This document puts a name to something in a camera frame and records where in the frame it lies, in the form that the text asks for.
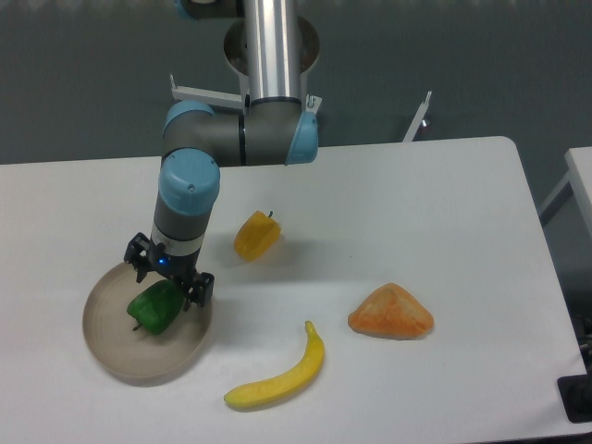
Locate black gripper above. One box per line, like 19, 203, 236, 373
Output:
124, 232, 215, 312

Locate green toy bell pepper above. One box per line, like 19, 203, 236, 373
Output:
127, 279, 185, 336

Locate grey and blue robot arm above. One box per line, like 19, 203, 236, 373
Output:
124, 1, 318, 308

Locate beige round plate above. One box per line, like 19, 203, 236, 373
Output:
82, 263, 213, 386

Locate yellow toy bell pepper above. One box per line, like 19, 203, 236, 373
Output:
233, 211, 281, 262

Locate yellow toy banana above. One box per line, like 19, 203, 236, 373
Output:
223, 320, 326, 411

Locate orange triangular toy fruit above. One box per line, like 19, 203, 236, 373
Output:
347, 283, 435, 339

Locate white side table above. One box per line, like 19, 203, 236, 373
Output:
537, 146, 592, 234

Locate black device at edge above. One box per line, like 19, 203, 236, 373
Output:
557, 374, 591, 424

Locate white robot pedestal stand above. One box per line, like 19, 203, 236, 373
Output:
169, 17, 432, 142

